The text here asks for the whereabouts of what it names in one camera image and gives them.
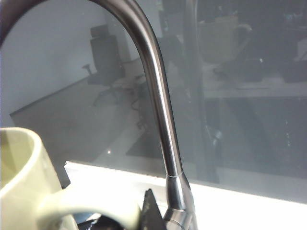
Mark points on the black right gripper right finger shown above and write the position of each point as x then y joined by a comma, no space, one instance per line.
152,215

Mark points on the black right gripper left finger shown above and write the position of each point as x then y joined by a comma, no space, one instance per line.
108,224

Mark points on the pale green ceramic mug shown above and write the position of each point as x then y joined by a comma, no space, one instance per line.
21,167

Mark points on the dark steel gooseneck faucet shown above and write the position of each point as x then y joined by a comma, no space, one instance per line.
165,119

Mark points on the white counter upstand ledge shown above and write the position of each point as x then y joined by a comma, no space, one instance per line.
239,206

